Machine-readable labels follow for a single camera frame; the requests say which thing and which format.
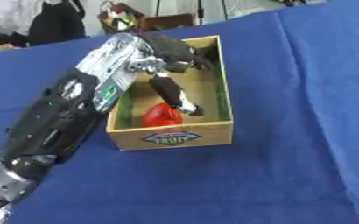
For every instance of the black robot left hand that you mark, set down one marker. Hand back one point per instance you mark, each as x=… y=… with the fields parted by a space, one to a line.
x=172 y=52

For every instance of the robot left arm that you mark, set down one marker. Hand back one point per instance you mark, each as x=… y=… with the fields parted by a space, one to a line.
x=60 y=113

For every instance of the tan cardboard box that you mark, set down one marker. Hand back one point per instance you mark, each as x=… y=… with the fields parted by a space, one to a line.
x=208 y=87

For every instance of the brown wooden chair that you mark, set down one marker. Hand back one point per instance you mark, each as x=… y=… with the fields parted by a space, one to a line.
x=147 y=20

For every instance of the black tripod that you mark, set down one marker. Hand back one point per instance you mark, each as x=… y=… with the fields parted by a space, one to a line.
x=200 y=10

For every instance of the red toy fruit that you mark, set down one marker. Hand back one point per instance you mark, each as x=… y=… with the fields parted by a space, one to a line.
x=161 y=116

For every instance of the black bag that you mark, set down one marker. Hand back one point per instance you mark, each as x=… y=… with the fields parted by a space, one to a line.
x=57 y=23

